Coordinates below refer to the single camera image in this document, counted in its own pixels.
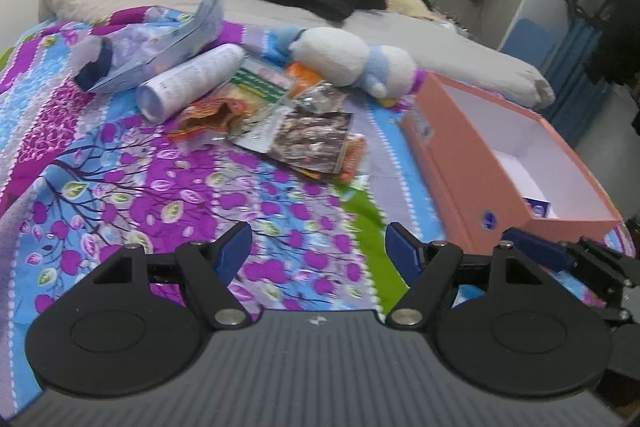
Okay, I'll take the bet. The blue curtain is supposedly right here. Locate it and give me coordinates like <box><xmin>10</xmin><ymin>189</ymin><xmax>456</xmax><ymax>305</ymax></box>
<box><xmin>542</xmin><ymin>14</ymin><xmax>608</xmax><ymax>142</ymax></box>

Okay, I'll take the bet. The brown printed snack packet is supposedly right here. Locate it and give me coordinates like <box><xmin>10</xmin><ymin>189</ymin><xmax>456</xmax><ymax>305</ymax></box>
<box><xmin>270</xmin><ymin>107</ymin><xmax>355</xmax><ymax>175</ymax></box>

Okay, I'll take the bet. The red orange foil snack packet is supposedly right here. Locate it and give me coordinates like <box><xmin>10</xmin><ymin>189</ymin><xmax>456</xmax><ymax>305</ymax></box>
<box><xmin>167</xmin><ymin>98</ymin><xmax>261</xmax><ymax>142</ymax></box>

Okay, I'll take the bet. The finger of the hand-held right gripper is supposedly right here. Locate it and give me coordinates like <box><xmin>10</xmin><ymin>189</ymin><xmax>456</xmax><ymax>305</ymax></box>
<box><xmin>501</xmin><ymin>227</ymin><xmax>581</xmax><ymax>273</ymax></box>

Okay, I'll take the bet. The clear silver snack packet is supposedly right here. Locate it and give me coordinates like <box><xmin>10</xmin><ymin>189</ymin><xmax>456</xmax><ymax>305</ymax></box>
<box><xmin>300</xmin><ymin>82</ymin><xmax>348</xmax><ymax>112</ymax></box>

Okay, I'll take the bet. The blue white snack wrapper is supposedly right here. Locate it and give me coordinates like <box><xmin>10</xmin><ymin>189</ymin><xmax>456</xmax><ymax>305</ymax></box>
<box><xmin>522</xmin><ymin>197</ymin><xmax>553</xmax><ymax>220</ymax></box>

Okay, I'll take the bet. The green white snack packet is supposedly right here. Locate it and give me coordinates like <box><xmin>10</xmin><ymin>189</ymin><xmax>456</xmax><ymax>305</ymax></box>
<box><xmin>227</xmin><ymin>57</ymin><xmax>296</xmax><ymax>108</ymax></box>

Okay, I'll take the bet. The grey duvet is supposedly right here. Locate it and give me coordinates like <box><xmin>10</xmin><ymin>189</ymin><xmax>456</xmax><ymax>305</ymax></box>
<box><xmin>40</xmin><ymin>0</ymin><xmax>556</xmax><ymax>110</ymax></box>

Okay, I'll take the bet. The clear plastic bag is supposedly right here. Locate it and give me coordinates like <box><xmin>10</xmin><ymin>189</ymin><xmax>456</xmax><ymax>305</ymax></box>
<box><xmin>75</xmin><ymin>0</ymin><xmax>231</xmax><ymax>94</ymax></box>

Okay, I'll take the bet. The pink cardboard box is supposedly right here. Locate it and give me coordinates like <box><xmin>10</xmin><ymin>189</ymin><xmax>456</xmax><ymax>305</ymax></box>
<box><xmin>402</xmin><ymin>72</ymin><xmax>621</xmax><ymax>258</ymax></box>

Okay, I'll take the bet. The white and blue plush toy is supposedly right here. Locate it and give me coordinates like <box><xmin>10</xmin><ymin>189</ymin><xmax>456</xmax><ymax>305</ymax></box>
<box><xmin>272</xmin><ymin>27</ymin><xmax>426</xmax><ymax>100</ymax></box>

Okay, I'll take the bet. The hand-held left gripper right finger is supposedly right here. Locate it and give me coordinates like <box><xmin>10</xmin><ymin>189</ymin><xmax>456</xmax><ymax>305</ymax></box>
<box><xmin>385</xmin><ymin>222</ymin><xmax>546</xmax><ymax>330</ymax></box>

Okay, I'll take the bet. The black hanging coat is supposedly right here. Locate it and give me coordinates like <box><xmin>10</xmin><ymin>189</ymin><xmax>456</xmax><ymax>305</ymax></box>
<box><xmin>585</xmin><ymin>0</ymin><xmax>640</xmax><ymax>88</ymax></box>

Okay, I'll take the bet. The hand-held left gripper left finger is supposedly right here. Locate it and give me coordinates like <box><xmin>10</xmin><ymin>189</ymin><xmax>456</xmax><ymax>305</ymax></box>
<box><xmin>92</xmin><ymin>221</ymin><xmax>253</xmax><ymax>329</ymax></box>

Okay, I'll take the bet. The floral printed bed sheet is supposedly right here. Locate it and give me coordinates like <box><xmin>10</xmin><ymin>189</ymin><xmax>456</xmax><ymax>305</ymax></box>
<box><xmin>0</xmin><ymin>7</ymin><xmax>636</xmax><ymax>413</ymax></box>

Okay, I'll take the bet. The white spray can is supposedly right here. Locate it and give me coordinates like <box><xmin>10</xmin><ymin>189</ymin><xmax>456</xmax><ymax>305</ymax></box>
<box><xmin>136</xmin><ymin>44</ymin><xmax>247</xmax><ymax>124</ymax></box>

